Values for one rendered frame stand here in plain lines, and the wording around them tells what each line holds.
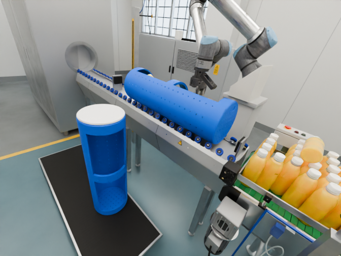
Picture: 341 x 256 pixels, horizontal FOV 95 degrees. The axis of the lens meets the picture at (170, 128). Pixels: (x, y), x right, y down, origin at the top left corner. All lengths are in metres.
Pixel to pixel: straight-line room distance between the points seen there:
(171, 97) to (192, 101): 0.15
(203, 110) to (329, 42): 2.86
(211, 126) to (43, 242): 1.56
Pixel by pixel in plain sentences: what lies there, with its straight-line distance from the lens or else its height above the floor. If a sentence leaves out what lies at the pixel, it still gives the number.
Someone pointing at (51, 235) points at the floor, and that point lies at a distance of 1.81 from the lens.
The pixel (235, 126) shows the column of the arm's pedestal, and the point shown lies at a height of 0.83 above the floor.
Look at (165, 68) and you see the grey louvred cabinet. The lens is 3.27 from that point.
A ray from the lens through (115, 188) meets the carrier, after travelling 1.72.
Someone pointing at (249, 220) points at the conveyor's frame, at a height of 0.79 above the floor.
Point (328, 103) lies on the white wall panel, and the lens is 3.59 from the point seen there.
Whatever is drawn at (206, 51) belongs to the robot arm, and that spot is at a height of 1.45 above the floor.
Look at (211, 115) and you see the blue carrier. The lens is 0.88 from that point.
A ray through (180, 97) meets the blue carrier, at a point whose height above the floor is 1.18.
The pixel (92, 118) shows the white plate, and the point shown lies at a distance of 1.02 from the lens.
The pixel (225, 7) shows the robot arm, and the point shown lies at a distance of 1.49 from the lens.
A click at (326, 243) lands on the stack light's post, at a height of 1.07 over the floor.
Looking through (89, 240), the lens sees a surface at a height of 0.15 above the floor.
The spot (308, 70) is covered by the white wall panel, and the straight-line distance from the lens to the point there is 3.54.
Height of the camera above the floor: 1.51
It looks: 31 degrees down
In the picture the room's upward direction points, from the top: 8 degrees clockwise
